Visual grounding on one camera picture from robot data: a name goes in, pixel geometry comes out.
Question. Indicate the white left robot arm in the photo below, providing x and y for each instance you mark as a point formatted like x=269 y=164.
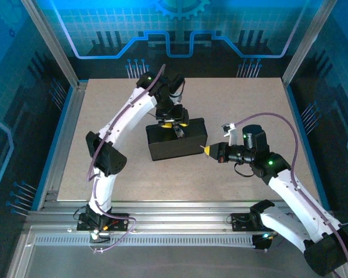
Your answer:
x=127 y=116

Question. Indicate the black electronics module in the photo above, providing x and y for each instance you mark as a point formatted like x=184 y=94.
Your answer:
x=261 y=242

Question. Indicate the black box with painting lid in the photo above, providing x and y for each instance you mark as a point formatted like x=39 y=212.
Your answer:
x=177 y=146

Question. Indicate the aluminium frame post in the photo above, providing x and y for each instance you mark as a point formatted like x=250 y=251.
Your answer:
x=50 y=37
x=306 y=40

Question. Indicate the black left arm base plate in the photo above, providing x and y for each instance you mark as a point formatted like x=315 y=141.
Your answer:
x=119 y=218

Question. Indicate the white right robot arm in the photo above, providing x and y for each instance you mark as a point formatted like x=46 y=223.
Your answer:
x=295 y=197

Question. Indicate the aluminium right frame post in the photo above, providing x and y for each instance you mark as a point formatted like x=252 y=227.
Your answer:
x=306 y=40

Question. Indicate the small silver padlock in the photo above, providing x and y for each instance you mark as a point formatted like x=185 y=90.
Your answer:
x=179 y=132

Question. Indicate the aluminium side rail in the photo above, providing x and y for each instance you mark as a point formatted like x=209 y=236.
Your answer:
x=71 y=121

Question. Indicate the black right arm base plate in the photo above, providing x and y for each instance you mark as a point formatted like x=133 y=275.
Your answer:
x=239 y=221

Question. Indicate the aluminium left frame post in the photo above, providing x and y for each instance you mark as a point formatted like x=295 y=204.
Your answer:
x=50 y=37

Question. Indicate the aluminium mounting rail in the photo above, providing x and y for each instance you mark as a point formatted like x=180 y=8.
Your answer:
x=177 y=214

